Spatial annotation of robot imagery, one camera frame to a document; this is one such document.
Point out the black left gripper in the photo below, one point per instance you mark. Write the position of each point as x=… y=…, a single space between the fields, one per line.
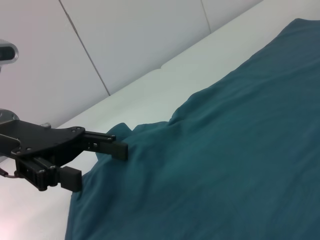
x=42 y=140

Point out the teal blue shirt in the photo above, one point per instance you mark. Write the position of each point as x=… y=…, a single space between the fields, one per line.
x=200 y=150

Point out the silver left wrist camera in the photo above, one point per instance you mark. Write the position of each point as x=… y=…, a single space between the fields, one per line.
x=8 y=52

